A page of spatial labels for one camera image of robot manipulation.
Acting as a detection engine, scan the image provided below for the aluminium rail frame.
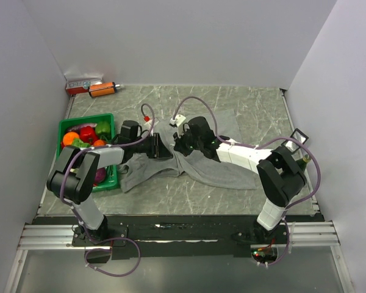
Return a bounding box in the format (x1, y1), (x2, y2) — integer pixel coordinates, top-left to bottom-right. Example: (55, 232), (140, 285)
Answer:
(4, 215), (354, 292)

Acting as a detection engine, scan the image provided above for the red bell pepper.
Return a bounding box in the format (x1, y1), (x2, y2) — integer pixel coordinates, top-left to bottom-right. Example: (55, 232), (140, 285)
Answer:
(79, 126), (99, 145)

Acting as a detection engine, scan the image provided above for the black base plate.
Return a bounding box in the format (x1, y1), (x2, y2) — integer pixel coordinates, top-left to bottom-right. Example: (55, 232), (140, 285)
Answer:
(71, 214), (326, 261)

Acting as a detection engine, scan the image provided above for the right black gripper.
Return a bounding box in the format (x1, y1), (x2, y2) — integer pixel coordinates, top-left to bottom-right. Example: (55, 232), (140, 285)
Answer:
(173, 126), (203, 157)

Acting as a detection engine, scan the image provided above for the green plastic crate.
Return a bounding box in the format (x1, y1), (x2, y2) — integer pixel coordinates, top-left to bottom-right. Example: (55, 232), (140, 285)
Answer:
(56, 114), (118, 192)

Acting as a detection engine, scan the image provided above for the red white box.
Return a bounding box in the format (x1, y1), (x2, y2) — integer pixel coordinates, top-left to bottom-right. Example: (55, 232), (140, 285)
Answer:
(65, 78), (103, 96)

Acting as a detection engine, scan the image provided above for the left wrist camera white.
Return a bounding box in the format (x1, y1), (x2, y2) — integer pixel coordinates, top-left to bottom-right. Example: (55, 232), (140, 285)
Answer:
(143, 115), (158, 130)

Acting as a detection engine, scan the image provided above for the grey garment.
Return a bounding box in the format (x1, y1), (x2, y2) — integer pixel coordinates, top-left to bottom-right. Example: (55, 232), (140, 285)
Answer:
(118, 119), (256, 192)

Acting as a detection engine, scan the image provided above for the purple cabbage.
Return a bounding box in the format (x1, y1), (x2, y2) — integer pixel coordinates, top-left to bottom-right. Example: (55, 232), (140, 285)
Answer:
(94, 168), (107, 184)

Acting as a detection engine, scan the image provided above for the green bell pepper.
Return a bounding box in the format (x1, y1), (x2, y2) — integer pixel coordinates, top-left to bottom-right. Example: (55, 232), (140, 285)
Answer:
(95, 121), (111, 138)

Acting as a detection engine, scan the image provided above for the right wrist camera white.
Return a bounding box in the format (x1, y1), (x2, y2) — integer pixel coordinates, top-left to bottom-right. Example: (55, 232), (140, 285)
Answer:
(170, 114), (186, 136)

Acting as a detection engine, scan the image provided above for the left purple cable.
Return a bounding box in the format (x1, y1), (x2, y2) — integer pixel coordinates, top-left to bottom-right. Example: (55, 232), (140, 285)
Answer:
(60, 103), (156, 277)

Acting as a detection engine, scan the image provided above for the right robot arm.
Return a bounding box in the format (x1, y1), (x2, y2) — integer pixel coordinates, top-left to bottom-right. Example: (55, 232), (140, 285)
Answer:
(170, 115), (311, 244)

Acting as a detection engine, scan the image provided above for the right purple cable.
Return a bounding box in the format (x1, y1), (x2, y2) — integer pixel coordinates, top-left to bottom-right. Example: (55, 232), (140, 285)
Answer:
(172, 96), (321, 269)

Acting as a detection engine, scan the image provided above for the green yellow round object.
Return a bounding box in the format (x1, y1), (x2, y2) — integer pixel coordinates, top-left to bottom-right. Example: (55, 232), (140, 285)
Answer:
(296, 154), (311, 172)

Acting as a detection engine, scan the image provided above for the small orange pumpkin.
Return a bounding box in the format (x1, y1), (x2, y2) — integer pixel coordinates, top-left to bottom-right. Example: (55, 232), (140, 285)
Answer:
(93, 139), (107, 147)

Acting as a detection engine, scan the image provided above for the purple eggplant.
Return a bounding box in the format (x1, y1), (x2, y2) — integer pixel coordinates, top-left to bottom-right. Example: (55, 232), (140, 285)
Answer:
(66, 123), (97, 132)

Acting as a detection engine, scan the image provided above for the orange cylinder tool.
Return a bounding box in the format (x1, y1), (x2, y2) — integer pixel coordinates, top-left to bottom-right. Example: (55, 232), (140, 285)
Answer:
(88, 82), (123, 98)

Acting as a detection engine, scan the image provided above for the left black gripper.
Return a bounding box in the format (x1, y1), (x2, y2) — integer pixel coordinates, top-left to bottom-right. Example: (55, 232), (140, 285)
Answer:
(131, 132), (174, 159)

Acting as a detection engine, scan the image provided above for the green lettuce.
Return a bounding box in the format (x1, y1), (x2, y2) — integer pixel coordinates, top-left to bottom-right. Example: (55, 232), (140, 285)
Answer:
(71, 138), (91, 148)

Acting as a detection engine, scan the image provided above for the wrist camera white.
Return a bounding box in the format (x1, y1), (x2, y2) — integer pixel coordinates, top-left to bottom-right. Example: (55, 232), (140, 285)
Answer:
(143, 115), (158, 130)
(170, 114), (186, 136)

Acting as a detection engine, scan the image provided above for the orange fruit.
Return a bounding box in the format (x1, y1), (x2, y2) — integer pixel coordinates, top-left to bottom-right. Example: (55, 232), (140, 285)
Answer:
(62, 131), (80, 147)

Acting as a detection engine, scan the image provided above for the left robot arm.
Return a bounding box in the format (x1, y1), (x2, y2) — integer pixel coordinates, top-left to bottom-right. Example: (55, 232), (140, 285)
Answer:
(46, 120), (173, 245)

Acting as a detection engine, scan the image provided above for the black square frame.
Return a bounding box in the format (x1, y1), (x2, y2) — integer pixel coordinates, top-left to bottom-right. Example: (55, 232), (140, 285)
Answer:
(282, 128), (309, 154)

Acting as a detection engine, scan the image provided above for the purple cable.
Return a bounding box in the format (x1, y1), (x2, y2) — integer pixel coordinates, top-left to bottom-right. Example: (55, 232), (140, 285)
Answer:
(60, 103), (156, 277)
(172, 96), (321, 269)

